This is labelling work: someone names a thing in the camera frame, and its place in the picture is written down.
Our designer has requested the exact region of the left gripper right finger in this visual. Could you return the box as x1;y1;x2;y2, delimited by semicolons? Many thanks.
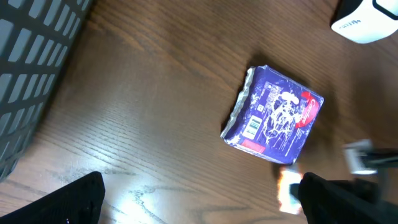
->
297;172;397;224

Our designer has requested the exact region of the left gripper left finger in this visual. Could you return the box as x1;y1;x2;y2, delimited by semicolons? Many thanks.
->
1;171;105;224

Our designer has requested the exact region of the small orange snack packet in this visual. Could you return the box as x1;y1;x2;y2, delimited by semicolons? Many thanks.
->
277;165;303;215

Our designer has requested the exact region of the purple snack box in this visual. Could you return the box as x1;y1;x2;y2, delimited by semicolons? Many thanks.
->
221;65;324;165

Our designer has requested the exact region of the white barcode scanner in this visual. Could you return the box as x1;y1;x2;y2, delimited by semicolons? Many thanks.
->
331;0;397;44

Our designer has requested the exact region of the grey plastic mesh basket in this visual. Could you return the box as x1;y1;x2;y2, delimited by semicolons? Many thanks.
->
1;0;93;180

